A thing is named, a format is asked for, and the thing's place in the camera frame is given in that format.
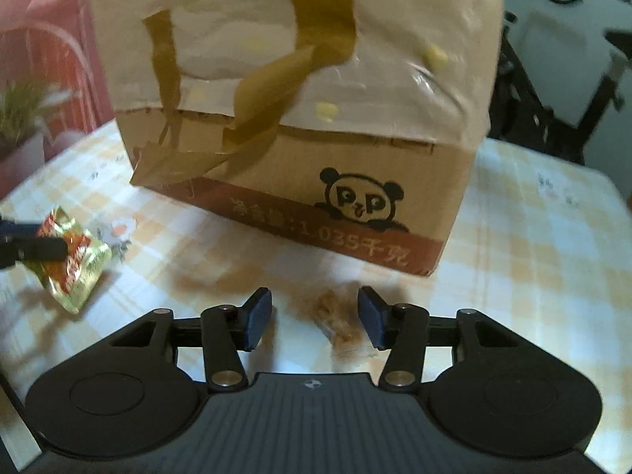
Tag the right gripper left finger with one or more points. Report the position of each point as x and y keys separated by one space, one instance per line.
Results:
x=228 y=329

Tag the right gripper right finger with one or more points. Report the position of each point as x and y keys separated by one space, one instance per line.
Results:
x=401 y=329

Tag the gold foil snack packet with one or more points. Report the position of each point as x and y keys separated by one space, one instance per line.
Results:
x=71 y=280

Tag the small brown snack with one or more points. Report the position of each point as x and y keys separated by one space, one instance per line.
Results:
x=337 y=317

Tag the checkered floral tablecloth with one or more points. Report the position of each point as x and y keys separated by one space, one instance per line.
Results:
x=539 y=245

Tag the printed room backdrop curtain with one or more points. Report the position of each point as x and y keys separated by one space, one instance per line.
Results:
x=51 y=41

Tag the cardboard box with plastic liner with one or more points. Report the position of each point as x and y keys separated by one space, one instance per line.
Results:
x=349 y=125

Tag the black exercise bike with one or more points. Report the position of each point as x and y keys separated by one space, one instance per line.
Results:
x=560 y=70

